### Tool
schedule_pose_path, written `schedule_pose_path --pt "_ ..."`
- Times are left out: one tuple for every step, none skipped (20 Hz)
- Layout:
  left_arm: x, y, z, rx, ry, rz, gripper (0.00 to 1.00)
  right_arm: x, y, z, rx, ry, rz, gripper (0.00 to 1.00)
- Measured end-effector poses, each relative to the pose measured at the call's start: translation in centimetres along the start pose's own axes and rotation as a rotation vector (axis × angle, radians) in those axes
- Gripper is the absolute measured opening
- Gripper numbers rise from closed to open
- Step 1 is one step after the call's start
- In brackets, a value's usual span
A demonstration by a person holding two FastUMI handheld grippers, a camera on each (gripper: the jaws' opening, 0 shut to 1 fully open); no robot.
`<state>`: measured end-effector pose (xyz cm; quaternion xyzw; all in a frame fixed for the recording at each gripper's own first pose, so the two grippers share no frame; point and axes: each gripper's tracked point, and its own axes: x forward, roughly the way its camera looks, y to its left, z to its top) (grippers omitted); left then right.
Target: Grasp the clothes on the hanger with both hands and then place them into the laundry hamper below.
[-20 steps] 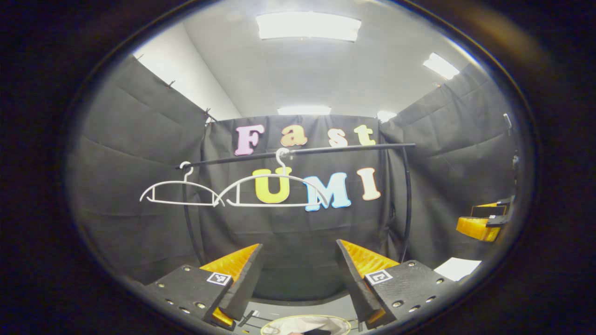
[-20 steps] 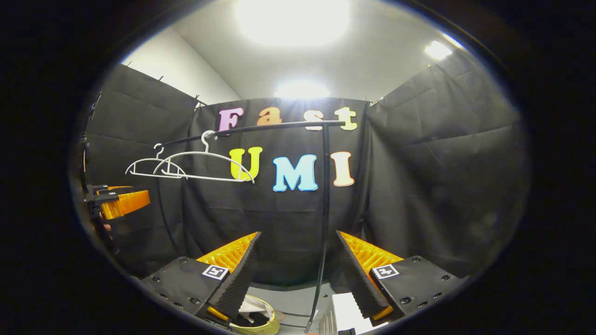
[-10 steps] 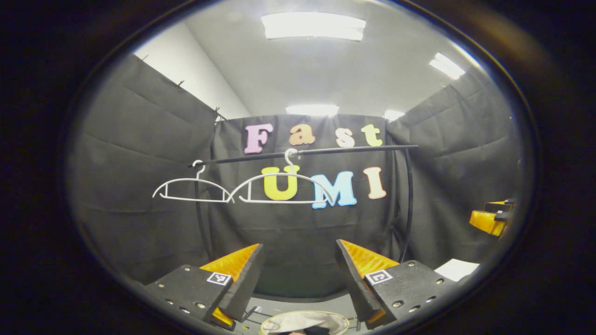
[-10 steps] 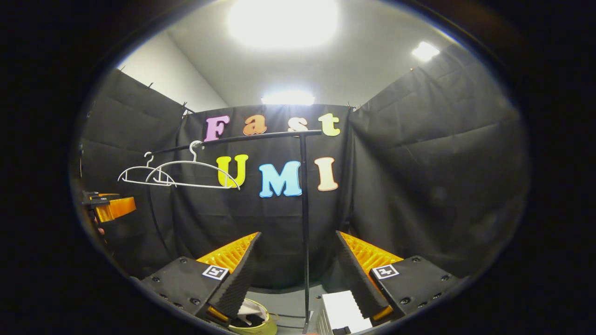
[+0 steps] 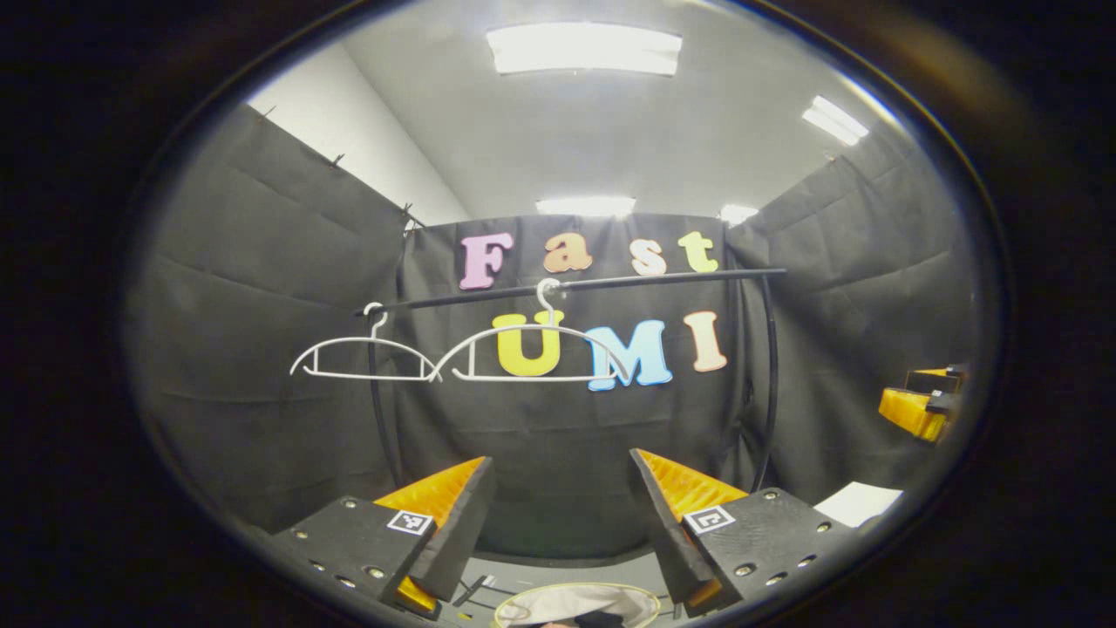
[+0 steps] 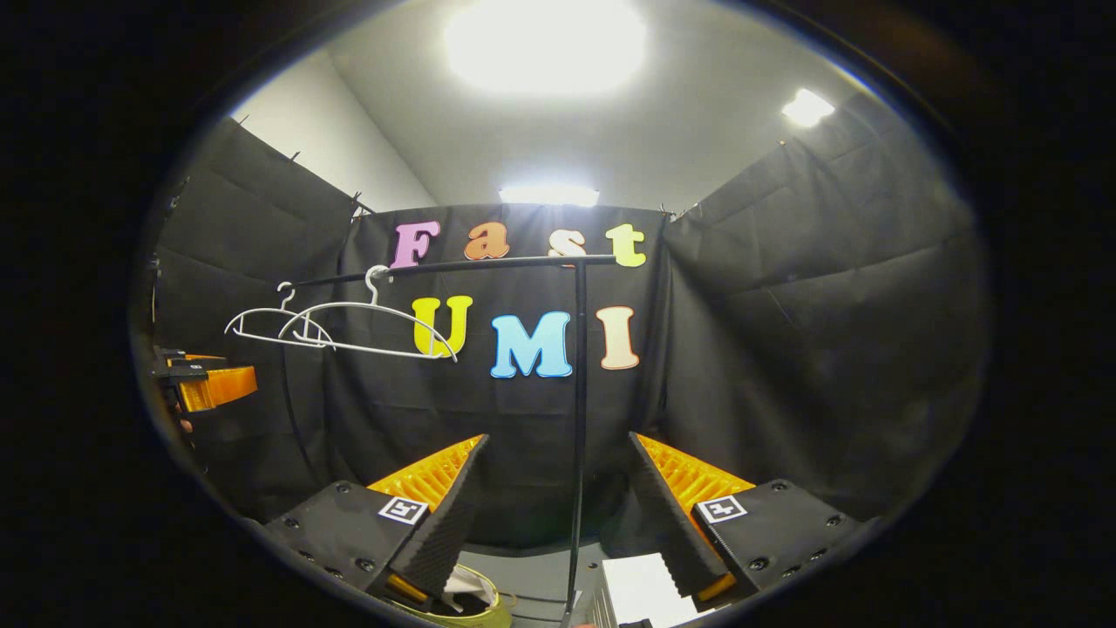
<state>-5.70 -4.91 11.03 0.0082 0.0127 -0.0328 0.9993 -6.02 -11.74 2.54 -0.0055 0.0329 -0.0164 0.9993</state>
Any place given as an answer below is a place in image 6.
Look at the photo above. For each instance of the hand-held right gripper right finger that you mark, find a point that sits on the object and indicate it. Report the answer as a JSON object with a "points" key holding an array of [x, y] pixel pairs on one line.
{"points": [[676, 532]]}

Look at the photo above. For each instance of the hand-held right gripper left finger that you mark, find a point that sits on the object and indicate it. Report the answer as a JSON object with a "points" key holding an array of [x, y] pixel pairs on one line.
{"points": [[440, 541]]}

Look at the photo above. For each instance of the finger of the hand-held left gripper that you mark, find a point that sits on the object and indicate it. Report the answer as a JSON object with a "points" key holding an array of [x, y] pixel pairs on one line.
{"points": [[183, 374], [179, 357]]}

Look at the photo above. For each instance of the white clothes hanger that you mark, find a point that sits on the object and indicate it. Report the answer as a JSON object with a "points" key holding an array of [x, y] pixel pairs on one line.
{"points": [[375, 349], [285, 305]]}

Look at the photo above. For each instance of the black clothes rack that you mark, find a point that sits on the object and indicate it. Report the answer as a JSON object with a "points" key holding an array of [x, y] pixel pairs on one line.
{"points": [[579, 392]]}

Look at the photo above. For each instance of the white box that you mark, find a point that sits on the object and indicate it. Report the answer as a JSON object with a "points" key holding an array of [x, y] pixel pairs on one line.
{"points": [[641, 593]]}

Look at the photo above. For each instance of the black backdrop cloth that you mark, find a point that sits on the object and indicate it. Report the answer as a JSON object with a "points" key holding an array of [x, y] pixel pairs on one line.
{"points": [[785, 349]]}

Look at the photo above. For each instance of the large ceiling light panel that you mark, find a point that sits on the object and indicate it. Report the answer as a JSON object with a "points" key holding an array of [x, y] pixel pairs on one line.
{"points": [[545, 44]]}

